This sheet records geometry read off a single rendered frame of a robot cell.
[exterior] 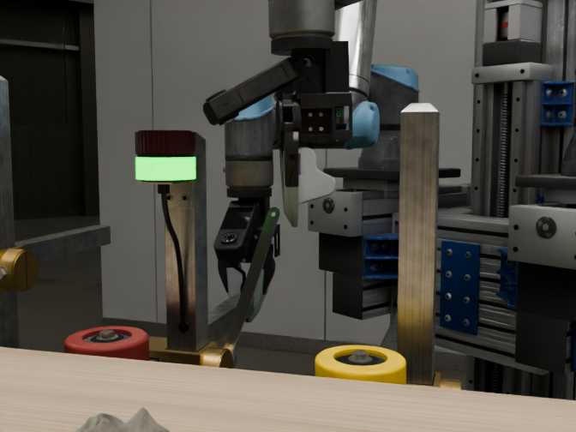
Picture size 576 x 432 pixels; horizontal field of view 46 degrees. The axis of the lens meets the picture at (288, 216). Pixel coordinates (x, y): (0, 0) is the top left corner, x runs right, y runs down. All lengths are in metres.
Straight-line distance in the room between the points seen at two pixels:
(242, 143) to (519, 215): 0.46
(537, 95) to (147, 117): 2.76
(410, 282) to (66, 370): 0.33
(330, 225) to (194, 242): 0.74
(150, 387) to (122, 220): 3.46
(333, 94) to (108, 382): 0.39
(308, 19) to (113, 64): 3.30
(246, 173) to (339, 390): 0.54
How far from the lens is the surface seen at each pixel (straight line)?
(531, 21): 1.50
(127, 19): 4.01
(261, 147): 1.04
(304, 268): 3.55
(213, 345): 0.78
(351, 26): 1.17
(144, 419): 0.47
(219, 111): 0.76
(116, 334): 0.71
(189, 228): 0.73
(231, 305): 1.00
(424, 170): 0.67
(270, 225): 0.80
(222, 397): 0.54
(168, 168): 0.67
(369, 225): 1.44
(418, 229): 0.67
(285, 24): 0.77
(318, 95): 0.76
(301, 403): 0.53
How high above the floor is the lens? 1.09
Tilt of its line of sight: 6 degrees down
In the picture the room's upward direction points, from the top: straight up
